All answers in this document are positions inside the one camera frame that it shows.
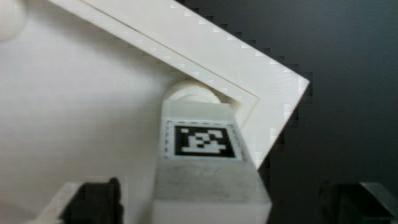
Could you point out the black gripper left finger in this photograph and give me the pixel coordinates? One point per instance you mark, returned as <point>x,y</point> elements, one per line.
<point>85,204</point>

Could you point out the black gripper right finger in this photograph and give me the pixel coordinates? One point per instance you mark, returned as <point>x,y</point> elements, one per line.
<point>357,203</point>

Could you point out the white leg with tag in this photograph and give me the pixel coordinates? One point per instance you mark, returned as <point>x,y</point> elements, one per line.
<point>208,186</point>

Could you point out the white square tabletop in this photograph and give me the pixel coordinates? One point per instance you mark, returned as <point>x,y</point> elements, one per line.
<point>94,55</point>

